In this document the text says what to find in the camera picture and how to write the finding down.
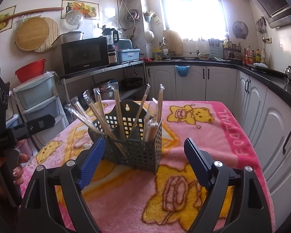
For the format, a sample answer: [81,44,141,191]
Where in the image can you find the round bamboo tray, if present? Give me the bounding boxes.
[16,17,60,53]

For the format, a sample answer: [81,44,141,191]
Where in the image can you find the red plastic basin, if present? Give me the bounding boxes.
[15,59,46,83]

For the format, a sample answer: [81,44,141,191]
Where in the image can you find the pink bear blanket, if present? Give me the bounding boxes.
[21,101,275,232]

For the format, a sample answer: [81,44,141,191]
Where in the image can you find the black microwave oven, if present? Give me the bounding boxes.
[60,37,110,76]

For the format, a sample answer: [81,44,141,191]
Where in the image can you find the blue hanging bin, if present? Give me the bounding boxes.
[174,65,190,77]

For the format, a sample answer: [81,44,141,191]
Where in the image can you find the dark green utensil basket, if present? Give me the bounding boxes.
[102,100,162,173]

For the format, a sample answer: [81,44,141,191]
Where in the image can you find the wall fan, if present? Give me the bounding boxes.
[232,21,249,39]

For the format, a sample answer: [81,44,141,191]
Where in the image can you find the blue-grey storage box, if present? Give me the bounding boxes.
[117,48,140,63]

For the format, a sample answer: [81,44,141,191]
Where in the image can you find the fruit picture on wall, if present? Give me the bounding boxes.
[61,0,100,19]

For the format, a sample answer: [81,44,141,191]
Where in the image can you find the plastic drawer unit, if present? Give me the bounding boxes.
[12,72,69,150]

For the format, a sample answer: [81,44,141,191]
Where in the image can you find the metal pots on shelf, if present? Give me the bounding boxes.
[90,78,116,100]

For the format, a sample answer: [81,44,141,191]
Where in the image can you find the chopsticks pair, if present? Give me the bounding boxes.
[143,98,158,142]
[158,84,165,122]

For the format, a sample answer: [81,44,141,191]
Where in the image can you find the person's left hand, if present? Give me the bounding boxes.
[0,139,31,195]

